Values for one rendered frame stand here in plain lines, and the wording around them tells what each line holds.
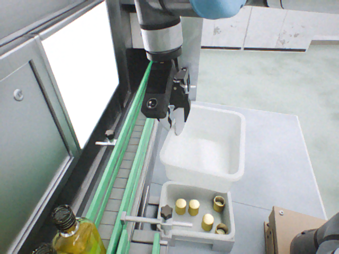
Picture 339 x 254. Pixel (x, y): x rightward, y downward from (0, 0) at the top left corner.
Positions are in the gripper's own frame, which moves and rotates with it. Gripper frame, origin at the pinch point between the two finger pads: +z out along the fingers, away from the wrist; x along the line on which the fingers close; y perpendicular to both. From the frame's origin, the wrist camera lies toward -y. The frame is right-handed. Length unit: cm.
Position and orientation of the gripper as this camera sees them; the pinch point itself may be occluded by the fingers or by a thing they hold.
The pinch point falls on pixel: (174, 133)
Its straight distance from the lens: 54.0
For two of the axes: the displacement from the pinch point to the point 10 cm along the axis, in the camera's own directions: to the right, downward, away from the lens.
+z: 1.4, 7.8, 6.0
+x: -9.6, -0.4, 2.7
